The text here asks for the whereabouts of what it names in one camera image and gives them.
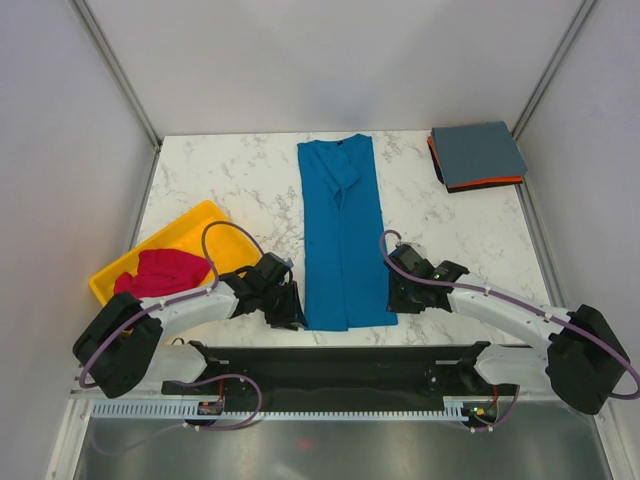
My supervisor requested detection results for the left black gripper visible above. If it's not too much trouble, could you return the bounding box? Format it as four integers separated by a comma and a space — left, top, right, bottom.
258, 280, 308, 331

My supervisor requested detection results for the blue t shirt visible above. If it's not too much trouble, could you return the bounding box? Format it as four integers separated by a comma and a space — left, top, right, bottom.
297, 134, 398, 332

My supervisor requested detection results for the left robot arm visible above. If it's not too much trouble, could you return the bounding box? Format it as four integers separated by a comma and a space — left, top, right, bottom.
72, 253, 307, 399

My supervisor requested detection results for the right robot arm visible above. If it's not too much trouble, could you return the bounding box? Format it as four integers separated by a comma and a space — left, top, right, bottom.
385, 243, 629, 415

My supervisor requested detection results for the yellow plastic bin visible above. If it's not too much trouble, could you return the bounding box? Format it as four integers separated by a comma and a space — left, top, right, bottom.
88, 201, 261, 305

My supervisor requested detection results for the red t shirt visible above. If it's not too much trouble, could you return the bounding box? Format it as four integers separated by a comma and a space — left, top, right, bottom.
113, 249, 210, 299

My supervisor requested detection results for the folded grey blue shirt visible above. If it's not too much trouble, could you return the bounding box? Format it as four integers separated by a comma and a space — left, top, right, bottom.
431, 121, 527, 187

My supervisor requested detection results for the folded orange shirt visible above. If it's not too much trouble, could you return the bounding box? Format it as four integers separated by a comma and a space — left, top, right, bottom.
426, 135, 524, 190

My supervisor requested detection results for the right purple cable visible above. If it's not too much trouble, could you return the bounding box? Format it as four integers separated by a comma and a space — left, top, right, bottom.
379, 229, 640, 434

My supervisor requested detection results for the purple cable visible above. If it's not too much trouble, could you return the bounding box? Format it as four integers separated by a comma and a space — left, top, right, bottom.
379, 229, 640, 434
78, 221, 266, 431

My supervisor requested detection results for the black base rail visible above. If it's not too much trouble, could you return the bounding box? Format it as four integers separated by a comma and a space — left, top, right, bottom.
161, 346, 516, 411

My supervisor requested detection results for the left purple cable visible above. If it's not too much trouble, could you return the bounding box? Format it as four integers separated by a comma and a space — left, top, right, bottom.
78, 221, 266, 431

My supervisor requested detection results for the white slotted cable duct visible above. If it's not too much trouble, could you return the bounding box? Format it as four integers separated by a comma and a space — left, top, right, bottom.
91, 399, 468, 422

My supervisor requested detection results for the left aluminium corner post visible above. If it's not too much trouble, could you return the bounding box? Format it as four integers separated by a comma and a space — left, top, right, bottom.
69, 0, 162, 153

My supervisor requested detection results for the aluminium corner post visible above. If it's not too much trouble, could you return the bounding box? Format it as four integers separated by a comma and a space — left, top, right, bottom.
512, 0, 600, 141
69, 0, 162, 153

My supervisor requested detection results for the right aluminium corner post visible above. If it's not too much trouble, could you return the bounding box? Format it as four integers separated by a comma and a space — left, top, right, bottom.
512, 0, 600, 141

